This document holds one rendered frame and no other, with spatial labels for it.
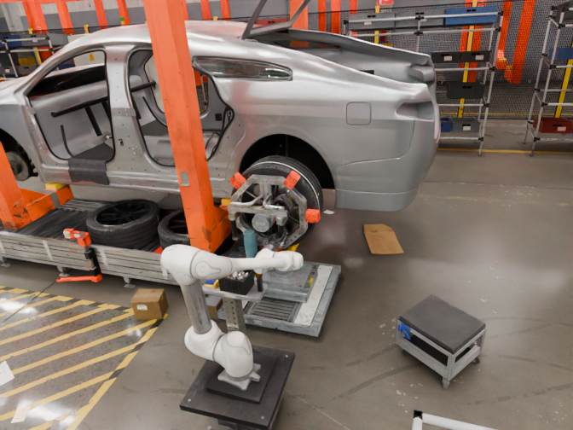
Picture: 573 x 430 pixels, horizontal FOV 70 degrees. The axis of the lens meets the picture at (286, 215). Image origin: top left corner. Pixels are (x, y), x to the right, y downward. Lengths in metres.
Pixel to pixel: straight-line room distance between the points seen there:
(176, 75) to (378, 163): 1.45
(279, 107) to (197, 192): 0.83
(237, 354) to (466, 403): 1.40
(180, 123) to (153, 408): 1.78
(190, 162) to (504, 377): 2.43
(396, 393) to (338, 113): 1.83
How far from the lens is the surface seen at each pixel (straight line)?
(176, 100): 2.74
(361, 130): 2.91
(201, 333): 2.31
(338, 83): 2.90
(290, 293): 3.24
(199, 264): 1.85
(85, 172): 4.23
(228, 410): 2.38
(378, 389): 2.82
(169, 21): 2.68
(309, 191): 2.81
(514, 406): 2.94
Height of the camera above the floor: 2.15
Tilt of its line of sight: 27 degrees down
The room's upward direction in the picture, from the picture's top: 4 degrees counter-clockwise
